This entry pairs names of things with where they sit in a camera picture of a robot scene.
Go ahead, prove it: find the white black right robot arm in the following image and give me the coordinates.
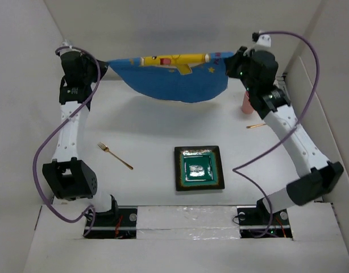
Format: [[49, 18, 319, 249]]
[[225, 47, 344, 224]]

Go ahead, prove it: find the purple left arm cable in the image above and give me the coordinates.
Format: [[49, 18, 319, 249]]
[[32, 47, 101, 237]]

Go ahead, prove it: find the gold spoon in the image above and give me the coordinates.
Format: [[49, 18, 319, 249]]
[[246, 123, 267, 129]]

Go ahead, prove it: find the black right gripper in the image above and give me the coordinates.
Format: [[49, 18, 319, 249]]
[[225, 47, 256, 95]]

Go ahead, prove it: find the pink plastic cup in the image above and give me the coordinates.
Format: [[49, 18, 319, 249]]
[[241, 91, 254, 114]]

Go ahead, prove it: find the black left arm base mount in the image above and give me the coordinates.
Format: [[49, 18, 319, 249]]
[[83, 195, 138, 239]]

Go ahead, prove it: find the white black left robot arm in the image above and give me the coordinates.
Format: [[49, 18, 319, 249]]
[[42, 50, 119, 226]]

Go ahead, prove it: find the square green black plate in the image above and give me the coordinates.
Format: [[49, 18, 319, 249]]
[[174, 146, 225, 192]]

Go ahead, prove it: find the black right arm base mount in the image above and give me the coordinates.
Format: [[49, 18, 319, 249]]
[[232, 204, 293, 238]]

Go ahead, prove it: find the blue pikachu cloth napkin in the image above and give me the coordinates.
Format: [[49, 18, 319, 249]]
[[108, 52, 233, 103]]

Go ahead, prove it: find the gold fork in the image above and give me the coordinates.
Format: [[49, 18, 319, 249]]
[[97, 142, 134, 170]]

